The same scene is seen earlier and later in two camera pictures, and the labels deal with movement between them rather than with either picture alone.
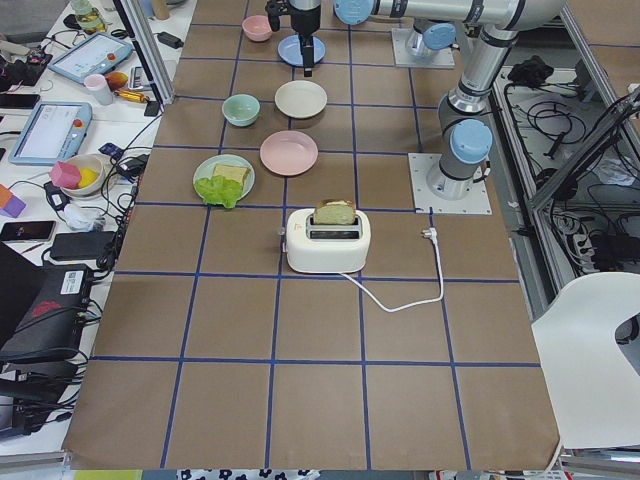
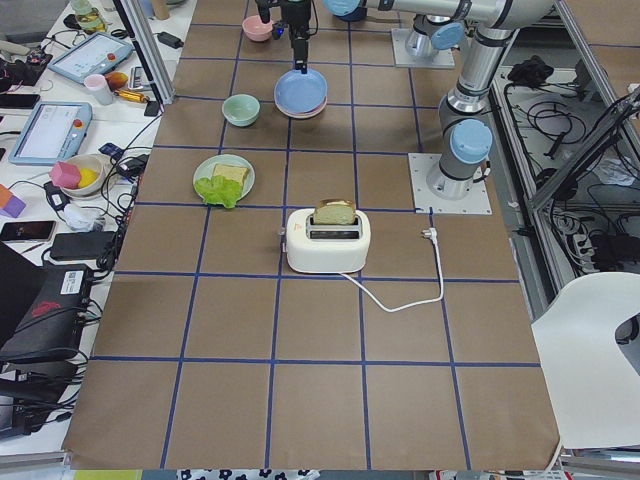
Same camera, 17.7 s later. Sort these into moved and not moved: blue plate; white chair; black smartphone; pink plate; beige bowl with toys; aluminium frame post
Moved: pink plate; blue plate
Not moved: aluminium frame post; beige bowl with toys; black smartphone; white chair
